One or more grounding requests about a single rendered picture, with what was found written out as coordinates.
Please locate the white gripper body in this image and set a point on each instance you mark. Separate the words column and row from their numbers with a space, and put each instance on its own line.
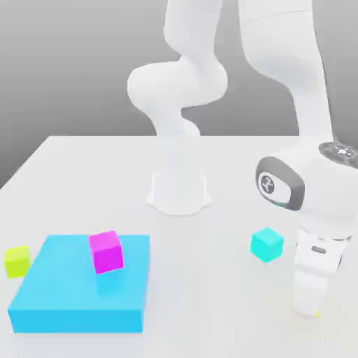
column 309, row 291

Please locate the small yellow cube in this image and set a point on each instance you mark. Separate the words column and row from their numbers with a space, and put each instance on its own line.
column 317, row 313

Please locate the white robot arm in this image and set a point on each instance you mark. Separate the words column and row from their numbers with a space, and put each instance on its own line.
column 179, row 84

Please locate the small cyan cube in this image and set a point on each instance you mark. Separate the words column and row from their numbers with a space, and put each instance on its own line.
column 267, row 246

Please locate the small magenta cube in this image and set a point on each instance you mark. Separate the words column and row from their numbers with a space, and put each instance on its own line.
column 107, row 253

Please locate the small lime cube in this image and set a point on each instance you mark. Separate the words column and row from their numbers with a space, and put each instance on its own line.
column 16, row 261

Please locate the large blue box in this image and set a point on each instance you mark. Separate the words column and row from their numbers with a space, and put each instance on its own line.
column 70, row 296

